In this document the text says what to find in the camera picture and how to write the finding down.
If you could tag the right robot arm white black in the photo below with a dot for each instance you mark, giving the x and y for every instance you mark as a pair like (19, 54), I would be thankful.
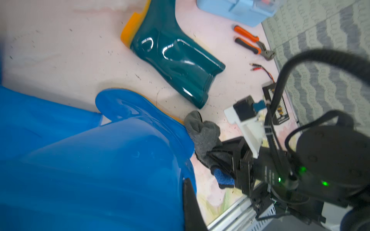
(325, 179)

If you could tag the orange handled pliers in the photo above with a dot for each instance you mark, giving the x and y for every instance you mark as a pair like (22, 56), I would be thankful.
(252, 43)

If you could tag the grey blue microfibre cloth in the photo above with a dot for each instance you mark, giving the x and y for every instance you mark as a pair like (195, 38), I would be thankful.
(205, 136)

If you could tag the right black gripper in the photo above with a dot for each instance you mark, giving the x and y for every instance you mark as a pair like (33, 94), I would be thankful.
(233, 165)

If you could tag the green rubber boot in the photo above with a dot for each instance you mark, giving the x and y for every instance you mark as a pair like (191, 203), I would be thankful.
(155, 36)

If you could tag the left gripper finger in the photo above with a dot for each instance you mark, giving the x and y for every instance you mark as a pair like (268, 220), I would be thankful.
(192, 216)

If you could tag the blue rubber boot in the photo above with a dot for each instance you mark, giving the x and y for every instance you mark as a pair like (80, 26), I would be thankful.
(67, 169)

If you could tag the light blue plastic toolbox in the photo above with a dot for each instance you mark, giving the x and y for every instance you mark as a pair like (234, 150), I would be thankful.
(247, 12)

